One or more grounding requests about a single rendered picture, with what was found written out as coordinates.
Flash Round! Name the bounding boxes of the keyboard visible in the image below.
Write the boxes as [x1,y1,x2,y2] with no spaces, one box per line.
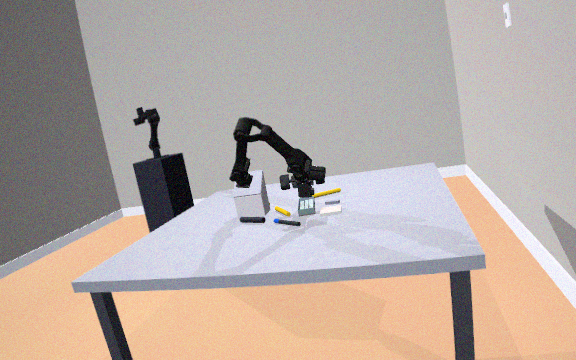
[298,196,315,216]

